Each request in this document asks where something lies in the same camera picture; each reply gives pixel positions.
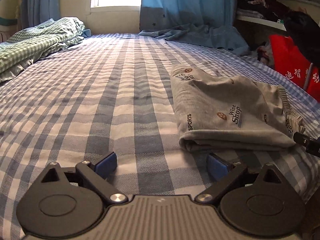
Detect blue checked bed sheet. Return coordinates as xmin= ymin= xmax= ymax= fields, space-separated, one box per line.
xmin=1 ymin=34 xmax=319 ymax=239

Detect blue star curtain right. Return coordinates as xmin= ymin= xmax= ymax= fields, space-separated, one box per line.
xmin=139 ymin=0 xmax=249 ymax=56

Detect green checked quilt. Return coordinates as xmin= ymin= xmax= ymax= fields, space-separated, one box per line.
xmin=1 ymin=17 xmax=85 ymax=82

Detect blue star curtain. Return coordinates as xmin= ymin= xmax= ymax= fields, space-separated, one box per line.
xmin=20 ymin=0 xmax=61 ymax=29
xmin=139 ymin=0 xmax=249 ymax=56

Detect dark clothes pile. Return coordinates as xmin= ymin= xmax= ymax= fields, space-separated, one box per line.
xmin=238 ymin=0 xmax=319 ymax=67

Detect red bag with characters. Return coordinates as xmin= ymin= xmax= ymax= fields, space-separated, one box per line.
xmin=269 ymin=35 xmax=319 ymax=101

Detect white teal headboard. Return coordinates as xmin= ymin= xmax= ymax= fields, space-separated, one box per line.
xmin=0 ymin=17 xmax=17 ymax=43

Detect grey printed pants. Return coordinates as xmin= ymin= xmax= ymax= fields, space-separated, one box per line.
xmin=170 ymin=65 xmax=305 ymax=152

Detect blue star curtain left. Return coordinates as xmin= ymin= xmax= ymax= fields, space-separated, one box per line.
xmin=20 ymin=0 xmax=61 ymax=29

